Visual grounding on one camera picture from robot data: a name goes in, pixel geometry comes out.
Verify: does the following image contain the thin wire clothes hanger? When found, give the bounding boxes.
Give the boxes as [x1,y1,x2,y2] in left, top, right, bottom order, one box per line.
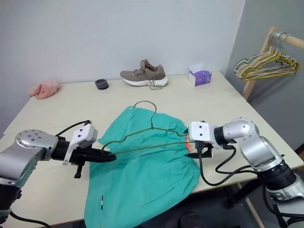
[100,101,190,159]

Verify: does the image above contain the long black right wrist cable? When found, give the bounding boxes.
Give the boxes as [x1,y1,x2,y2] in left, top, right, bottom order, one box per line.
[195,141,260,186]

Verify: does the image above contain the black table frame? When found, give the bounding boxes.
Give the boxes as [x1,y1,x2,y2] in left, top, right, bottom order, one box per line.
[223,175,260,210]

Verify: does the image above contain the wooden clothes rack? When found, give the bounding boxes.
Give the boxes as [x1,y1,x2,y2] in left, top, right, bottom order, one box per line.
[241,26,304,101]

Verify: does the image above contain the green shorts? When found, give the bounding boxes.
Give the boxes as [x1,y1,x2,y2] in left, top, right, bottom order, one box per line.
[84,106,201,225]

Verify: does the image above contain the mustard wire hanger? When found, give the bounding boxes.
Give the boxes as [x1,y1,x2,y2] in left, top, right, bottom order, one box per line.
[238,32,299,76]

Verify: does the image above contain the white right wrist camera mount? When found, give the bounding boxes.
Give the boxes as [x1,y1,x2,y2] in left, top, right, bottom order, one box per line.
[188,121,217,143]

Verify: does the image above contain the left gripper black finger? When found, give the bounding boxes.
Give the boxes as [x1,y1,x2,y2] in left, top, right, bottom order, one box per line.
[91,155,118,164]
[91,148,114,158]

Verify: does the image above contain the black left body cable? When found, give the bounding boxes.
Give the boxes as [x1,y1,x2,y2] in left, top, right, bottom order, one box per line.
[9,210,52,228]

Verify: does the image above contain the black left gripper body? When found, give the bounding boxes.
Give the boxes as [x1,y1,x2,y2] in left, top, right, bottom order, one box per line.
[70,142,98,179]

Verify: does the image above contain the purple tissue box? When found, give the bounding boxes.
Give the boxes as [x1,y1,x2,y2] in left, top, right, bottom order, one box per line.
[188,62,213,87]

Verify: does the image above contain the white wire hanger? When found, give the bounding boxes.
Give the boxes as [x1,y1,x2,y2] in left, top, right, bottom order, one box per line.
[234,32,297,78]

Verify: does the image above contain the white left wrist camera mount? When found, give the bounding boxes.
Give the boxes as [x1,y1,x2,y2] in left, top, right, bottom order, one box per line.
[62,123,99,166]

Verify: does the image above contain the brown sneaker with white sole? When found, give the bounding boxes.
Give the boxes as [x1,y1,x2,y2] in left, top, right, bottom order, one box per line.
[120,59,169,91]

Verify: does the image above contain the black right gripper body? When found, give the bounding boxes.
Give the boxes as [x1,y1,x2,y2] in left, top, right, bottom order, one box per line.
[194,141,214,158]

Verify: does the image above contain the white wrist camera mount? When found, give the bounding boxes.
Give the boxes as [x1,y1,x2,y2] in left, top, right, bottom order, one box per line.
[62,123,99,166]
[188,121,217,143]

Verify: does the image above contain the short black right wrist cable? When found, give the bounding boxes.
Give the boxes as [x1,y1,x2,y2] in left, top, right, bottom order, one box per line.
[215,143,257,173]

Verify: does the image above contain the green wire hanger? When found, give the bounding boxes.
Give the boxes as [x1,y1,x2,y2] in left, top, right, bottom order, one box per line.
[242,33,301,83]

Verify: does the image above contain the bunch of hangers on rack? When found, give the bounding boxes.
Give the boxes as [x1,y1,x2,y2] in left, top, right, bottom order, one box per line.
[237,32,300,80]

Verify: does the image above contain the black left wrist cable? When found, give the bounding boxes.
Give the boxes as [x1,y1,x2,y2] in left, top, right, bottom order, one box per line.
[55,120,93,138]

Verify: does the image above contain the black round dish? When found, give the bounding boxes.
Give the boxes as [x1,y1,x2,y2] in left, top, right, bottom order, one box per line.
[95,78,110,91]

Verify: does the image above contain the dark rounded shape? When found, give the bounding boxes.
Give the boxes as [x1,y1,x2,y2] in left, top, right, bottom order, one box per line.
[166,210,205,228]

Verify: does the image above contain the pink fluffy cloth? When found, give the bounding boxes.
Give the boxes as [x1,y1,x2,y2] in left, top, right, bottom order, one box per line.
[28,79,61,99]

